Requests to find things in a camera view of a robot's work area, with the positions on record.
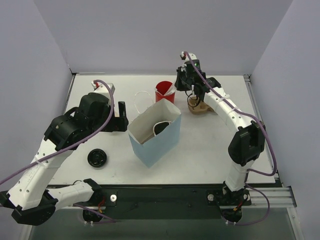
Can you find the black plastic cup lid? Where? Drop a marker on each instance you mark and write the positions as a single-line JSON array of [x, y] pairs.
[[160, 126]]

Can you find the light blue paper bag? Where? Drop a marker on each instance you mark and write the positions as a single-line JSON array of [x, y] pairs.
[[153, 150]]

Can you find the brown cardboard cup carrier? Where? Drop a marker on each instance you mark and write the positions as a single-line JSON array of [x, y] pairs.
[[198, 107], [146, 137]]

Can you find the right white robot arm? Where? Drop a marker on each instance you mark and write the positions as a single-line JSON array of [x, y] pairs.
[[248, 141]]

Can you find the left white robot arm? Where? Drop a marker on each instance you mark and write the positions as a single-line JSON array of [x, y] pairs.
[[30, 199]]

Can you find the red ribbed cylinder holder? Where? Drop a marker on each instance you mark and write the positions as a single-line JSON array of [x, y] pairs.
[[161, 89]]

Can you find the stacked black cup lids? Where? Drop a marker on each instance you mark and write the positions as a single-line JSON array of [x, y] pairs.
[[97, 158]]

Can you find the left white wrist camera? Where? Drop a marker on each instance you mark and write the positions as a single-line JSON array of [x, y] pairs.
[[100, 88]]

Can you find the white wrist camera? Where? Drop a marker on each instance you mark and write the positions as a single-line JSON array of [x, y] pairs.
[[100, 88], [188, 55]]

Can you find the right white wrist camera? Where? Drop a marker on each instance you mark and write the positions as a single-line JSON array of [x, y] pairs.
[[188, 55]]

